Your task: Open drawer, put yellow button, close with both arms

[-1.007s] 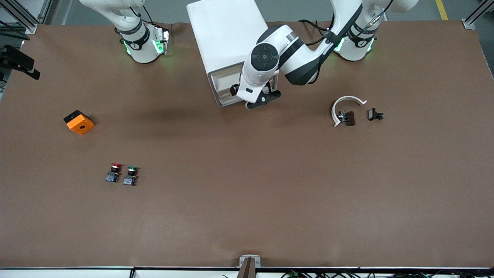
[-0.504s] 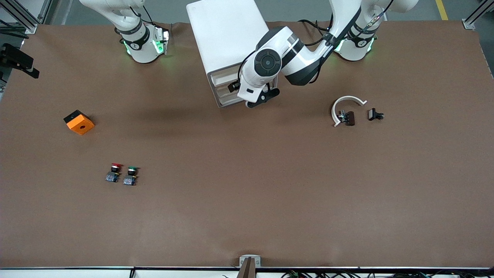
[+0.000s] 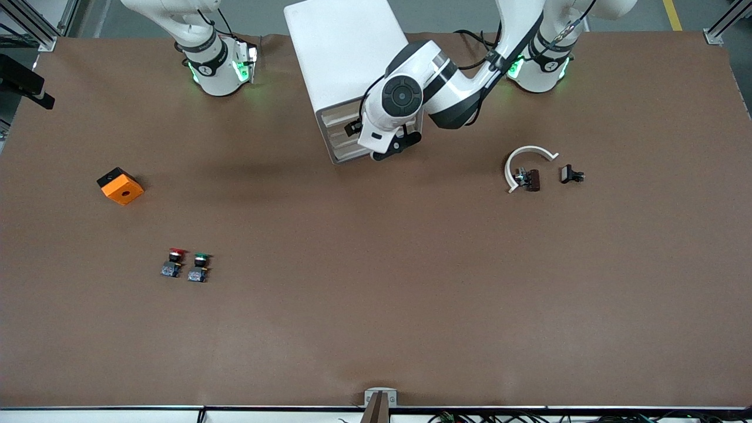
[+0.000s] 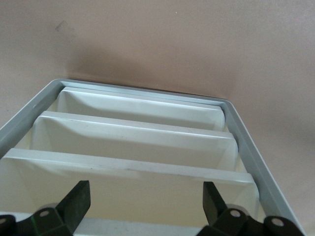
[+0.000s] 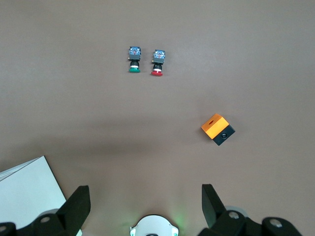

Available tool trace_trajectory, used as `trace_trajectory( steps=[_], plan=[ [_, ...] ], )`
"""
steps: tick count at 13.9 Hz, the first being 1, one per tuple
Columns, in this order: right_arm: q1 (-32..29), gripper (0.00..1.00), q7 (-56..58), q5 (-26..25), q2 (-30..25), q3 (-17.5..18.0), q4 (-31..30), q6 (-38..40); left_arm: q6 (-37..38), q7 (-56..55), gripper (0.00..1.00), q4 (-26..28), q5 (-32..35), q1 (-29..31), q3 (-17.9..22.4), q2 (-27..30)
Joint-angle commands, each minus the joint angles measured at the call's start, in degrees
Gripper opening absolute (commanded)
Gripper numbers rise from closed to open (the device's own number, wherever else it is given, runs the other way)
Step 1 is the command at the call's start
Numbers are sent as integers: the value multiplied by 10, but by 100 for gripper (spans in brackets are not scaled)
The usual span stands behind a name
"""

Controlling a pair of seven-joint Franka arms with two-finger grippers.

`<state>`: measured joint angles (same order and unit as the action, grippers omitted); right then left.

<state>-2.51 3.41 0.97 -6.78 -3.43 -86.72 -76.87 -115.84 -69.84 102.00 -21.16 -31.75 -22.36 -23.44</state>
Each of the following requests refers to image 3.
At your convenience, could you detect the white drawer cabinet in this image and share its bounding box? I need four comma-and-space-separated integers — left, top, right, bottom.
284, 0, 425, 165

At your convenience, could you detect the green push button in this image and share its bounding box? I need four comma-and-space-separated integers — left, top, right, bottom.
187, 252, 213, 283

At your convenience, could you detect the red push button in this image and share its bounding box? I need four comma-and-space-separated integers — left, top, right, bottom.
161, 247, 187, 278

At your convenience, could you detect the orange box with hole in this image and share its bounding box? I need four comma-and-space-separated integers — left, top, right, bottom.
96, 167, 145, 206

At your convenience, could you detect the brown table mat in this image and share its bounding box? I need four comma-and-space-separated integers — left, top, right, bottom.
0, 31, 752, 409

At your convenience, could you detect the white curved plastic piece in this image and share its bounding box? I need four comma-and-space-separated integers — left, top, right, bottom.
504, 145, 559, 194

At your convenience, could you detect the aluminium frame post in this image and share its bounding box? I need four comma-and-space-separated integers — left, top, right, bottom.
0, 0, 80, 53
704, 0, 752, 46

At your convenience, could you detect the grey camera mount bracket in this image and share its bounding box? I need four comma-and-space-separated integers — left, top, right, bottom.
361, 388, 398, 423

